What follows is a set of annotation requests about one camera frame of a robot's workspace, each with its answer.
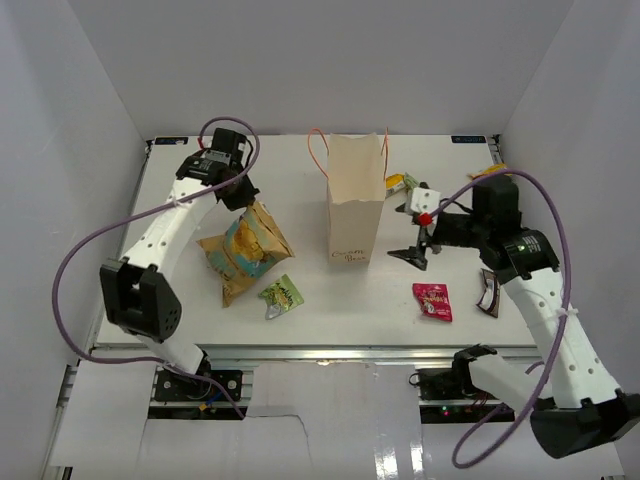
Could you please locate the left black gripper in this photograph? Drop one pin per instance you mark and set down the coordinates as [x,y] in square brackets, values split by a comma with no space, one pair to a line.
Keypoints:
[244,199]

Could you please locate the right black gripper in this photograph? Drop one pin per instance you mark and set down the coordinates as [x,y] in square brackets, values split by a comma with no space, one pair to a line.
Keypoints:
[413,254]

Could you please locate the light green snack packet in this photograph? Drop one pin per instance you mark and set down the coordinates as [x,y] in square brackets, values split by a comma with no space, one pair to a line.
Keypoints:
[411,183]

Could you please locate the yellow chips bag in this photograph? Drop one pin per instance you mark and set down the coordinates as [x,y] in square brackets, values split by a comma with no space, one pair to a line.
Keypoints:
[248,249]

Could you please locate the green candy packet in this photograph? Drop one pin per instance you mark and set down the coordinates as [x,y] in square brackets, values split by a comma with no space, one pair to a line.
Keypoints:
[281,297]

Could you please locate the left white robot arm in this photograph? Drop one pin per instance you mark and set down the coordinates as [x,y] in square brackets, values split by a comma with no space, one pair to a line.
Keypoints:
[137,294]

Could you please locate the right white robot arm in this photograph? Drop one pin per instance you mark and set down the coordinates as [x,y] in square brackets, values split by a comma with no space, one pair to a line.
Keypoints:
[574,404]

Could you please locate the cream paper bag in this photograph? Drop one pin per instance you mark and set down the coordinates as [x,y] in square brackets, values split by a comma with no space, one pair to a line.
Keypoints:
[355,171]

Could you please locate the yellow snack bar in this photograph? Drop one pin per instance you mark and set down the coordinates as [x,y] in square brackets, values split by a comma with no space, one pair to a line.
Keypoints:
[394,184]

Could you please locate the red candy packet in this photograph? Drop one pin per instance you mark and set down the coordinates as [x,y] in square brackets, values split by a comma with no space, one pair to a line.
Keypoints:
[433,300]

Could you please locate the small yellow snack packet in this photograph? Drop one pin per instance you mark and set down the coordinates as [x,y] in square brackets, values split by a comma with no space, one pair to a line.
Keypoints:
[489,170]

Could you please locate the brown chocolate wrapper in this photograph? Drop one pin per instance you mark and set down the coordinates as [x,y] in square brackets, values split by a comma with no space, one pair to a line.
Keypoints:
[489,302]

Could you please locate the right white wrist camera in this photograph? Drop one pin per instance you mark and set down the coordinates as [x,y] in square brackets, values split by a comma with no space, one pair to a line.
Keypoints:
[431,198]

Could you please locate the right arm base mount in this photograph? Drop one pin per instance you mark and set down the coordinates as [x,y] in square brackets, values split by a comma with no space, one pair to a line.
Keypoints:
[442,402]

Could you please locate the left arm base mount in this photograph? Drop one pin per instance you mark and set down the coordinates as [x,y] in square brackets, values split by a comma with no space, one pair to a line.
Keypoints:
[176,397]

